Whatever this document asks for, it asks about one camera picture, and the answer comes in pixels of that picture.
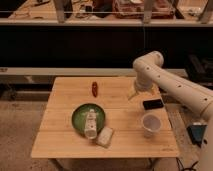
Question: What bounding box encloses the yellow sponge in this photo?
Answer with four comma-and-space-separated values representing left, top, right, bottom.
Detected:
128, 91, 139, 100

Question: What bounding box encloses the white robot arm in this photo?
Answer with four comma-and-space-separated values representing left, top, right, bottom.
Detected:
133, 51, 213, 171

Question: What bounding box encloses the red chili pepper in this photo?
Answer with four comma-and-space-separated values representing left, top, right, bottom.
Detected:
92, 82, 98, 97

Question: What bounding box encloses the wooden table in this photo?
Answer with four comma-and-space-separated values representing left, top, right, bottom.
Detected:
31, 77, 179, 159

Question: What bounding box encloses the green round plate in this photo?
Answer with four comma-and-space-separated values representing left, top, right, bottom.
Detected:
71, 103, 106, 136

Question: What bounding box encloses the white plastic bottle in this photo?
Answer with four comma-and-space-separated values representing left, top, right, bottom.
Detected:
84, 109, 97, 139

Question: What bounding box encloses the black smartphone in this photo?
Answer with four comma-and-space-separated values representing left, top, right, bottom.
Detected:
143, 99, 164, 110

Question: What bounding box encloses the beige sponge block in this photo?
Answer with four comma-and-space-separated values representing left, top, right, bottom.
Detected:
96, 127, 114, 148

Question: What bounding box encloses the white plastic cup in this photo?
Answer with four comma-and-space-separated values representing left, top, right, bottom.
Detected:
141, 114, 162, 138

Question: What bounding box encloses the black power box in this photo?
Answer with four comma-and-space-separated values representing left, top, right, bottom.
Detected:
187, 125, 207, 146

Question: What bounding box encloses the background wooden workbench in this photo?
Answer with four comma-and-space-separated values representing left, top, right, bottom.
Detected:
0, 0, 213, 27

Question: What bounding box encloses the black floor cable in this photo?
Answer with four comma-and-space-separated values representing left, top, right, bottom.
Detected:
175, 156, 201, 171

